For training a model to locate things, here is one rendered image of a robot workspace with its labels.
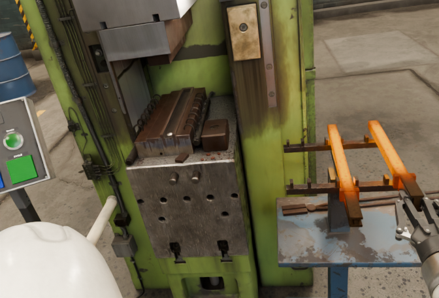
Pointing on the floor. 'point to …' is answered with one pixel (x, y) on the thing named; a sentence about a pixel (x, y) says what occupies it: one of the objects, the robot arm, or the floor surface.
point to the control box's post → (25, 205)
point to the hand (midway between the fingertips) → (409, 191)
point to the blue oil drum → (13, 70)
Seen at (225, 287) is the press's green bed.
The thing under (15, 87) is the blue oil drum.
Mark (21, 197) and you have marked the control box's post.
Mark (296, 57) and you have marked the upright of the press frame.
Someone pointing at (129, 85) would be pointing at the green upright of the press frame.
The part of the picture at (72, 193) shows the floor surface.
